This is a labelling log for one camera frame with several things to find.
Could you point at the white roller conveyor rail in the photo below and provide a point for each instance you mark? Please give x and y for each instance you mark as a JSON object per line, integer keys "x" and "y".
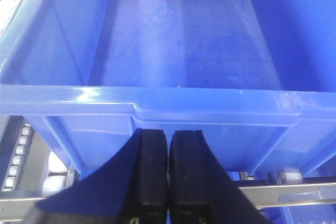
{"x": 16, "y": 139}

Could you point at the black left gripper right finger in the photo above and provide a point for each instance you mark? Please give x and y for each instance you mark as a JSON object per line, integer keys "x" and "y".
{"x": 200, "y": 189}

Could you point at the blue bin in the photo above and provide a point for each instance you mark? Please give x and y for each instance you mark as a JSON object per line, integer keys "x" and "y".
{"x": 257, "y": 77}
{"x": 304, "y": 214}

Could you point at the lower right blue bin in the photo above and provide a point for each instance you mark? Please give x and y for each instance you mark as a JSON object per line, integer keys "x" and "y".
{"x": 304, "y": 214}

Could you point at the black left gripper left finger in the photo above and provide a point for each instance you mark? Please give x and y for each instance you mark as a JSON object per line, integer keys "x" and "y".
{"x": 131, "y": 187}

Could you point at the upper left blue bin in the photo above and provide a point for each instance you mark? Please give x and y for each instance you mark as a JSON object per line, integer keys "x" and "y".
{"x": 257, "y": 77}

